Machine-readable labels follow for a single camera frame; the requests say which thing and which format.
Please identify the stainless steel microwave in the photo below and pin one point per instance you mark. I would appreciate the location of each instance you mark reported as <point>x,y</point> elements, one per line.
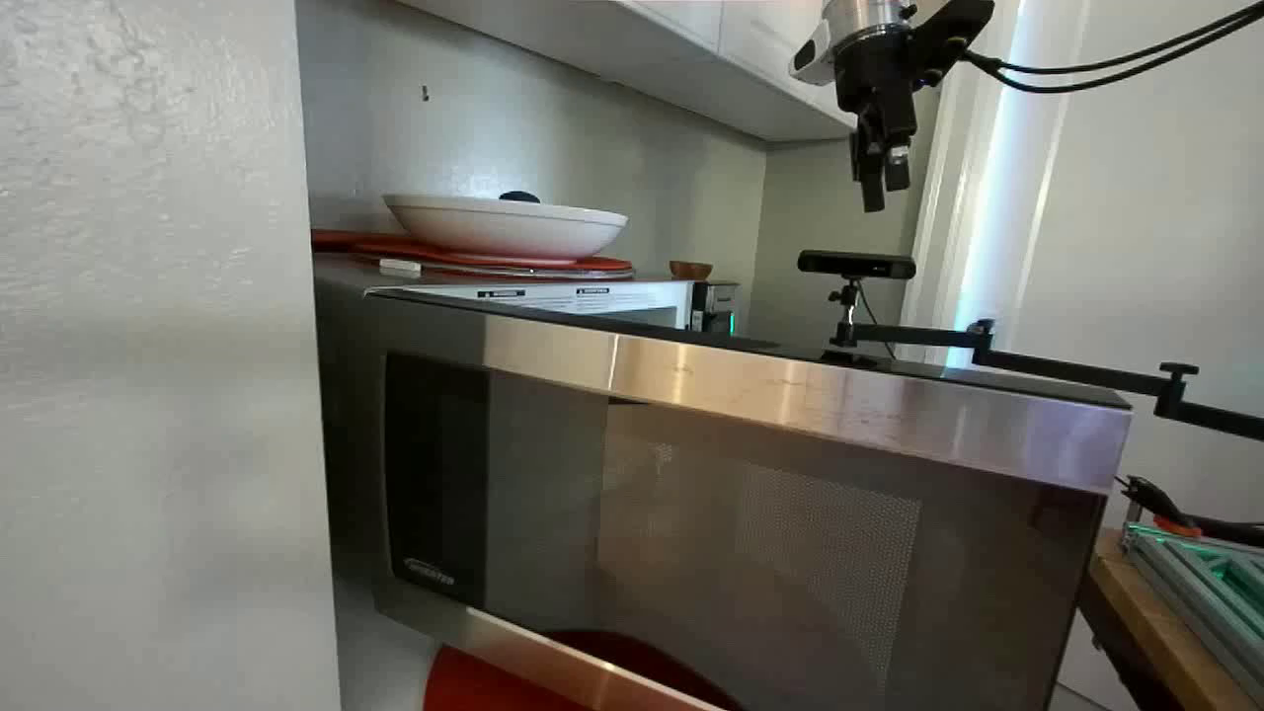
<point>735,526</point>

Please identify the small brown bowl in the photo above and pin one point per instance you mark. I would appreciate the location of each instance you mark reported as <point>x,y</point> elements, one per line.
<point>689,271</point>

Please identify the black bar camera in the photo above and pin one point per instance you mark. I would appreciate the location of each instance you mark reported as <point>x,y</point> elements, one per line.
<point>855,264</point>

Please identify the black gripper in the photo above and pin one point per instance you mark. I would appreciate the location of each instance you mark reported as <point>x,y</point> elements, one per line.
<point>877,72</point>

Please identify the wooden table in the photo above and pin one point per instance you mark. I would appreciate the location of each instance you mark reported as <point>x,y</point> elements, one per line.
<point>1159,646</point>

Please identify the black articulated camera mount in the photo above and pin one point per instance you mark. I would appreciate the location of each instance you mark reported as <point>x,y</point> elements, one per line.
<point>1052,362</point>

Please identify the white bowl with plant print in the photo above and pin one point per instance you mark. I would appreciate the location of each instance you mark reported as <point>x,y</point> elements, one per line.
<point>507,226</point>

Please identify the black and orange tool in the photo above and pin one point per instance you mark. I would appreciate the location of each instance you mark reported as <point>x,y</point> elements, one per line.
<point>1159,499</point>

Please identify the slotted plastic rack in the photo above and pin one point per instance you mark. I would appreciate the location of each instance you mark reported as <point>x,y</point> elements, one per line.
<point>1210,587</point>

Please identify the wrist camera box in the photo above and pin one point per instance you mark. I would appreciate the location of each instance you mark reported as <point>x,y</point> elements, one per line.
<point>823,60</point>

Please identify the red flat mat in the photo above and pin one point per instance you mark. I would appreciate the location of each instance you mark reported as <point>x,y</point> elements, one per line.
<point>526,260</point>

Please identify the white box with label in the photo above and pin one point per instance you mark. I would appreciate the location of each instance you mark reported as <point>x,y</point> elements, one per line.
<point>577,297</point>

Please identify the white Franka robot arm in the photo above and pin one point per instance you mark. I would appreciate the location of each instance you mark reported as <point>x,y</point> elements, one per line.
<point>861,14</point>

